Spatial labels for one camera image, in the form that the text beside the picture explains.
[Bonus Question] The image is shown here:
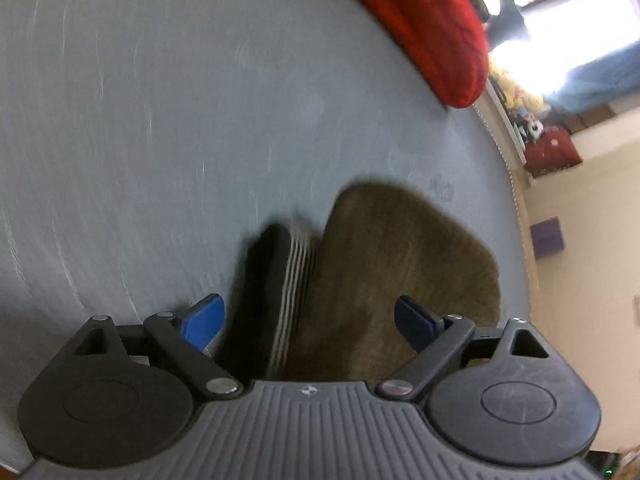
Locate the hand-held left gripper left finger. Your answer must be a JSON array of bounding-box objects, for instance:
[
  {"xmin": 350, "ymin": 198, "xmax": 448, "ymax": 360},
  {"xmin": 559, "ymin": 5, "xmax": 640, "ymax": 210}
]
[{"xmin": 74, "ymin": 294, "xmax": 246, "ymax": 402}]

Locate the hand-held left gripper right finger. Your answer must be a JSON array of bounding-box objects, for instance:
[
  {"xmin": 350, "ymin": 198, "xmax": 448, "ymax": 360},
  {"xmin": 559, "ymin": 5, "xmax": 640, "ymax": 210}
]
[{"xmin": 376, "ymin": 296, "xmax": 551, "ymax": 402}]

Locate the purple box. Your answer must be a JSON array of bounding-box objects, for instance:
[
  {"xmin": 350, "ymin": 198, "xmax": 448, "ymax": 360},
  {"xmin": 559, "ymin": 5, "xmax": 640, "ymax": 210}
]
[{"xmin": 531, "ymin": 217, "xmax": 566, "ymax": 259}]

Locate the red bag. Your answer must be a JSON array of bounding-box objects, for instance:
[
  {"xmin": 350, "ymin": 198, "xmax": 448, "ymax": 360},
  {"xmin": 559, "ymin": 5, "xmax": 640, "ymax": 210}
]
[{"xmin": 522, "ymin": 126, "xmax": 584, "ymax": 177}]

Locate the pile of plush toys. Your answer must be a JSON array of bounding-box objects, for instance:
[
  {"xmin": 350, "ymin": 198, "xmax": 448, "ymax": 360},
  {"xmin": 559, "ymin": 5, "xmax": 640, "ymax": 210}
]
[{"xmin": 487, "ymin": 55, "xmax": 550, "ymax": 117}]

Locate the red blanket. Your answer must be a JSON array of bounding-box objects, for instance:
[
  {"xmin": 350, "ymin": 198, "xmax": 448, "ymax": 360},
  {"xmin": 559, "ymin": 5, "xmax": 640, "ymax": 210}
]
[{"xmin": 327, "ymin": 0, "xmax": 490, "ymax": 109}]

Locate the blue cloth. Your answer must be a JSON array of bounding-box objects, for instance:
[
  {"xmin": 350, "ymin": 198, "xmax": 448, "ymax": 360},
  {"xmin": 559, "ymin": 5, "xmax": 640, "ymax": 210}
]
[{"xmin": 547, "ymin": 47, "xmax": 640, "ymax": 113}]

